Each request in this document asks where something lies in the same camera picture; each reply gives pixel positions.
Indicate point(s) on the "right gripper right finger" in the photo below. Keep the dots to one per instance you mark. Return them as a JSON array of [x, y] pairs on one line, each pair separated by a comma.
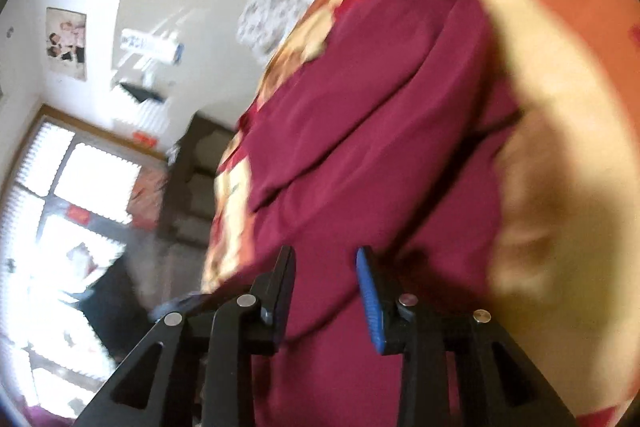
[[457, 370]]

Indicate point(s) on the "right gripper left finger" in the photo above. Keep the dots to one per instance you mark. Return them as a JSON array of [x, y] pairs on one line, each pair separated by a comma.
[[196, 368]]

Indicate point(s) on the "maroon garment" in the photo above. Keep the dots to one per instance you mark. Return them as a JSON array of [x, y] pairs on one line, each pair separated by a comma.
[[387, 140]]

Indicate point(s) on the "dark wooden side table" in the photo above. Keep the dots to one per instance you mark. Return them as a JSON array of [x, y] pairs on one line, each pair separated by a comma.
[[189, 205]]

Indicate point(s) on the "red orange patchwork blanket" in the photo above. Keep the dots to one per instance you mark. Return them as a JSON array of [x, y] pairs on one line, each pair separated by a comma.
[[563, 271]]

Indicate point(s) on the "window with blinds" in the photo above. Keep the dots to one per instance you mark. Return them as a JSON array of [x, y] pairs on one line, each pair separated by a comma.
[[78, 265]]

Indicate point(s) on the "family photo poster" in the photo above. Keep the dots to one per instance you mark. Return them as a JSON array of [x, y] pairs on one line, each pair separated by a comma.
[[66, 43]]

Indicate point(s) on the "dark cloth hanging on wall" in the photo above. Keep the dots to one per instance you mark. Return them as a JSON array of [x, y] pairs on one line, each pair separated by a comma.
[[141, 94]]

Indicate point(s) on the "wall calendar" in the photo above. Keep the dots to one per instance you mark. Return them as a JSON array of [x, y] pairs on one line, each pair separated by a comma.
[[165, 50]]

